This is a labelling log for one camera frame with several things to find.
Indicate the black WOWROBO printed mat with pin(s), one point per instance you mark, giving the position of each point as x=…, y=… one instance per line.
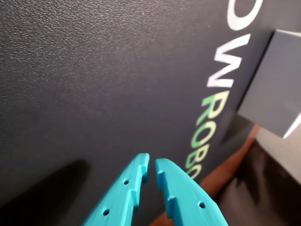
x=94, y=82

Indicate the white open cardboard box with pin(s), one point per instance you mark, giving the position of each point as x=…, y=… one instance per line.
x=270, y=94

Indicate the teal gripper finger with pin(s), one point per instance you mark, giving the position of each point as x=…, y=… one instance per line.
x=188, y=202
x=117, y=200

